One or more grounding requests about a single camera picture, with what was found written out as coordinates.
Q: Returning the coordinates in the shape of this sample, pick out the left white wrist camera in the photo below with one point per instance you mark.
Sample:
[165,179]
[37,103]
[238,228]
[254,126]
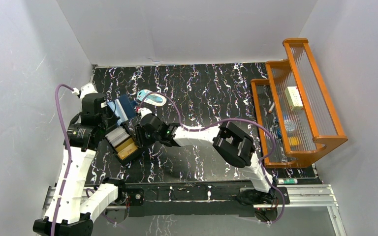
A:
[86,89]

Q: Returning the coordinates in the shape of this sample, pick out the orange wooden tiered rack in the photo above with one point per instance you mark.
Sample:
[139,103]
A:
[318,125]

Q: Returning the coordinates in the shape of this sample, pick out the black card box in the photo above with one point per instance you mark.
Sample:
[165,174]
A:
[132,157]

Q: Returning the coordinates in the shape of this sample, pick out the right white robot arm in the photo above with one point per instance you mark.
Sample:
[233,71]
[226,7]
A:
[234,145]

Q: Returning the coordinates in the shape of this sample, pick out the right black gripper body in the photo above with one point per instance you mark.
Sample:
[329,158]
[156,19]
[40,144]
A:
[145,138]

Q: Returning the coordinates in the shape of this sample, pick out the blue items on rack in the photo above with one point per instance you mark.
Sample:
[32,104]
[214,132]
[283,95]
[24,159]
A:
[289,125]

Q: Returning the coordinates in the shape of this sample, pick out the teal oval blister pack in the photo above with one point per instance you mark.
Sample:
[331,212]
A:
[152,99]

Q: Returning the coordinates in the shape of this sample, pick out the blue leather card holder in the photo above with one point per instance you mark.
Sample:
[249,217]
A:
[126,109]

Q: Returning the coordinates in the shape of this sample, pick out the small stick on rack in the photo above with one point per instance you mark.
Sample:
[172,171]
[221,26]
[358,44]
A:
[271,108]

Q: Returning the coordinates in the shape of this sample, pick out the yellow item on rack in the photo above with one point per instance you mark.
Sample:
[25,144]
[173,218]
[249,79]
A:
[294,141]

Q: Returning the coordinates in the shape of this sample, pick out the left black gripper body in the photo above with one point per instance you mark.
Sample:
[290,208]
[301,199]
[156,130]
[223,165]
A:
[103,131]

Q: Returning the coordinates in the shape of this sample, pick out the white box on rack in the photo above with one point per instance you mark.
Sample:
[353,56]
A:
[294,98]

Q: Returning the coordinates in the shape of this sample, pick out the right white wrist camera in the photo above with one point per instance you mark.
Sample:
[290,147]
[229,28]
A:
[143,112]

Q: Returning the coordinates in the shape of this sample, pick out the gold cards in box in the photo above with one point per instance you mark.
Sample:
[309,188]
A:
[126,148]

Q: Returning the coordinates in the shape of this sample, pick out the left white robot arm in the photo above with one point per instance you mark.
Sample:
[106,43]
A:
[67,215]

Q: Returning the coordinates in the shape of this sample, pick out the green white marker pen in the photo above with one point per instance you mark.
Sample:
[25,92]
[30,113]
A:
[285,181]

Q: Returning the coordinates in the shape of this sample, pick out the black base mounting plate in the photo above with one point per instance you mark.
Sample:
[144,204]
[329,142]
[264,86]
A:
[242,207]

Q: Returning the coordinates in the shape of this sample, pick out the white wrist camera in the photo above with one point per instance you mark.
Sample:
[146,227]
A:
[143,112]
[86,89]

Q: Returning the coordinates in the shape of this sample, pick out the aluminium frame rail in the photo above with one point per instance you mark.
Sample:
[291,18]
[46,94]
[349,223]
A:
[296,195]

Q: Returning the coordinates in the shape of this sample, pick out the white cards stack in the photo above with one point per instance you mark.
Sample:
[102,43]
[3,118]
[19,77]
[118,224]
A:
[117,136]

